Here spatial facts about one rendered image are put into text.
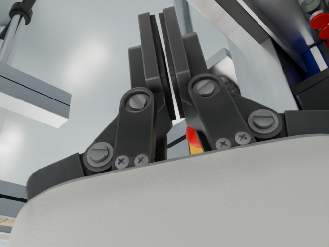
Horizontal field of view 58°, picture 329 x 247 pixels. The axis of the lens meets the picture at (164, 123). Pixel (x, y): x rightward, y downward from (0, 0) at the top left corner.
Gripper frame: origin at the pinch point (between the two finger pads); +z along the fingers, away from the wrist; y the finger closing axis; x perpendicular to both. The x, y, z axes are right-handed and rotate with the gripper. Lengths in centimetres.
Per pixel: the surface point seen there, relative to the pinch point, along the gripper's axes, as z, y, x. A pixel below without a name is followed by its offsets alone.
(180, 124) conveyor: 25.5, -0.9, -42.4
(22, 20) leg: 97, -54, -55
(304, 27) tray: 21.3, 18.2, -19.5
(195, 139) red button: 9.7, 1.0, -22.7
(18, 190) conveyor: 28, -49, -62
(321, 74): 10.7, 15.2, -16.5
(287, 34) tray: 21.5, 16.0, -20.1
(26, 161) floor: 119, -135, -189
